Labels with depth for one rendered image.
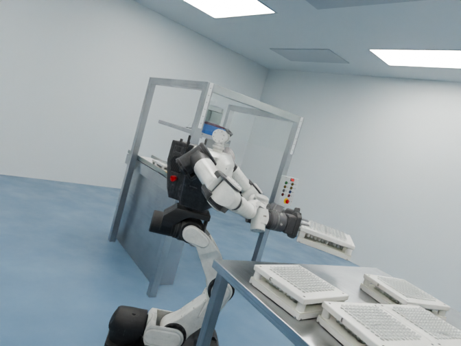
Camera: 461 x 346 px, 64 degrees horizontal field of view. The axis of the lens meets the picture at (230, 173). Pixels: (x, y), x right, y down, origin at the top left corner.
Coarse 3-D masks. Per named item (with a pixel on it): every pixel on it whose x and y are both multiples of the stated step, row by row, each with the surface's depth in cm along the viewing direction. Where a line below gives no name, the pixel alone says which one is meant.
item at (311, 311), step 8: (256, 280) 130; (264, 280) 132; (264, 288) 126; (272, 288) 126; (272, 296) 122; (280, 296) 122; (280, 304) 119; (288, 304) 117; (296, 304) 119; (312, 304) 122; (320, 304) 124; (288, 312) 116; (296, 312) 114; (304, 312) 114; (312, 312) 117; (320, 312) 120
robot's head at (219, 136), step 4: (216, 132) 180; (220, 132) 179; (224, 132) 179; (212, 136) 180; (216, 136) 180; (220, 136) 179; (224, 136) 179; (228, 136) 188; (216, 140) 180; (220, 140) 179; (224, 140) 181; (228, 140) 189; (216, 144) 183; (220, 144) 183
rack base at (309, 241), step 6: (306, 234) 175; (300, 240) 165; (306, 240) 165; (312, 240) 166; (312, 246) 164; (318, 246) 164; (324, 246) 163; (330, 246) 165; (330, 252) 163; (336, 252) 162; (342, 252) 162; (348, 258) 161
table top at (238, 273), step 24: (216, 264) 144; (240, 264) 149; (264, 264) 157; (288, 264) 167; (312, 264) 178; (240, 288) 129; (264, 312) 117; (456, 312) 167; (288, 336) 107; (312, 336) 106
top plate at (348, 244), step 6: (306, 222) 179; (300, 228) 165; (306, 228) 165; (312, 234) 164; (318, 234) 164; (324, 234) 165; (330, 240) 162; (336, 240) 162; (342, 240) 164; (348, 240) 168; (348, 246) 161; (354, 246) 160
